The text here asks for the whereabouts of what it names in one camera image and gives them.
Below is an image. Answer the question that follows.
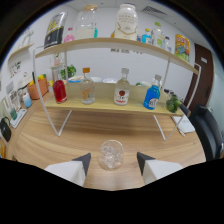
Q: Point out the white notebook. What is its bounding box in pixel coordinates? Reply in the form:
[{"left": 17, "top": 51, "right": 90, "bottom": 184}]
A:
[{"left": 171, "top": 114, "right": 196, "bottom": 135}]

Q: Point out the yellow snack bag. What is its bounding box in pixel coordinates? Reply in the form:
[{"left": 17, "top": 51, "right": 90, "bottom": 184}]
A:
[{"left": 174, "top": 33, "right": 191, "bottom": 63}]

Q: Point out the white milk bottle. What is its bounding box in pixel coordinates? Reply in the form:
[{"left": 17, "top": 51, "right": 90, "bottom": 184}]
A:
[{"left": 114, "top": 3, "right": 139, "bottom": 42}]

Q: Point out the green succulent plant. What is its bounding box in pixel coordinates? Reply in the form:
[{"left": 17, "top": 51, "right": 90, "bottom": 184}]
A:
[{"left": 165, "top": 94, "right": 183, "bottom": 114}]

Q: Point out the clear bottle red label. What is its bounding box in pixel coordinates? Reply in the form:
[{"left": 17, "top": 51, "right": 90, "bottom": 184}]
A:
[{"left": 113, "top": 67, "right": 131, "bottom": 107}]

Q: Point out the clear glass with ice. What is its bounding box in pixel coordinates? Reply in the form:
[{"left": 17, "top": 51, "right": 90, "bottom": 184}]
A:
[{"left": 97, "top": 139, "right": 125, "bottom": 172}]

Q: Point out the white tray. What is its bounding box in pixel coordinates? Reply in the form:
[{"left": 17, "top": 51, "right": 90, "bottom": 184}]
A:
[{"left": 9, "top": 108, "right": 28, "bottom": 129}]

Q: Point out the green cup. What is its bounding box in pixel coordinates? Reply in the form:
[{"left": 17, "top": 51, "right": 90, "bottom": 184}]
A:
[{"left": 9, "top": 108, "right": 18, "bottom": 121}]

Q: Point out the two-tier wooden shelf rack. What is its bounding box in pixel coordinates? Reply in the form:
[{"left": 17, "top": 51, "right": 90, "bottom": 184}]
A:
[{"left": 32, "top": 37, "right": 202, "bottom": 142}]

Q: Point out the black kettle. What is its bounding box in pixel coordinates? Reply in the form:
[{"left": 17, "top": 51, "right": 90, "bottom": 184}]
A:
[{"left": 0, "top": 116, "right": 13, "bottom": 143}]

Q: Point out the black office chair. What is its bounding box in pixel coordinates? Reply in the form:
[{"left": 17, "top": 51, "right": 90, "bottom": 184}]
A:
[{"left": 188, "top": 104, "right": 224, "bottom": 162}]

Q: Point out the light blue white cup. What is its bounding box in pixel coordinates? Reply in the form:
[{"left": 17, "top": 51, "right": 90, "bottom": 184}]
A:
[{"left": 22, "top": 92, "right": 33, "bottom": 109}]

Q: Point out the large clear bottle beige cap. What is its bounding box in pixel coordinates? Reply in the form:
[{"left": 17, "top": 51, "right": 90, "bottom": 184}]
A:
[{"left": 74, "top": 3, "right": 99, "bottom": 41}]

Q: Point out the small pink bottle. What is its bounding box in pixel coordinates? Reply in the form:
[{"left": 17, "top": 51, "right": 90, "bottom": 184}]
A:
[{"left": 63, "top": 27, "right": 76, "bottom": 44}]

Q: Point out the clear bottle orange cap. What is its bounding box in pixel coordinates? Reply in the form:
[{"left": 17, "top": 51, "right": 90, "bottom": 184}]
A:
[{"left": 80, "top": 67, "right": 96, "bottom": 105}]

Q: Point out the red liquid bottle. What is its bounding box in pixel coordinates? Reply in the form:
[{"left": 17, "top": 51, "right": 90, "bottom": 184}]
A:
[{"left": 52, "top": 73, "right": 68, "bottom": 105}]

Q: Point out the wooden wall shelf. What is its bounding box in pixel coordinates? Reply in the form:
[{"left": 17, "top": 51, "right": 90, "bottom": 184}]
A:
[{"left": 7, "top": 42, "right": 35, "bottom": 63}]

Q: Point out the small blue bottle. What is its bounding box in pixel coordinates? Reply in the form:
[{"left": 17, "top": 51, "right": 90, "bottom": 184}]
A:
[{"left": 141, "top": 27, "right": 152, "bottom": 44}]

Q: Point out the green potted plant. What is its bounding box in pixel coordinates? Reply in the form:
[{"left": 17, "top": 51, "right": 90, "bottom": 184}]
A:
[{"left": 60, "top": 64, "right": 77, "bottom": 80}]

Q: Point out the orange storage basket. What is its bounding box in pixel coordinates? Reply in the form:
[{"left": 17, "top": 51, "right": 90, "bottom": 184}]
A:
[{"left": 27, "top": 77, "right": 50, "bottom": 101}]

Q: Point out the brown door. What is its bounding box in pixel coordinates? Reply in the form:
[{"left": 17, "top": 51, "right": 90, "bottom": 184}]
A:
[{"left": 184, "top": 43, "right": 214, "bottom": 112}]

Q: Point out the white container blue lid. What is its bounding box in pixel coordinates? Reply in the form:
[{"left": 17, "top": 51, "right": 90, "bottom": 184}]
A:
[{"left": 67, "top": 75, "right": 84, "bottom": 84}]

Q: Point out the clear bottle green cap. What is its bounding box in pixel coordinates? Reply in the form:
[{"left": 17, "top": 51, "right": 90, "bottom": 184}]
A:
[{"left": 150, "top": 21, "right": 163, "bottom": 47}]

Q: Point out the ceiling air vent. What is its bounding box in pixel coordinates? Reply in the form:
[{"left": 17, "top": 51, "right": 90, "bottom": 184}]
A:
[{"left": 142, "top": 5, "right": 168, "bottom": 16}]

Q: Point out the blue liquid bottle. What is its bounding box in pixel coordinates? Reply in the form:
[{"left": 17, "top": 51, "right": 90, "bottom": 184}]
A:
[{"left": 143, "top": 74, "right": 163, "bottom": 111}]

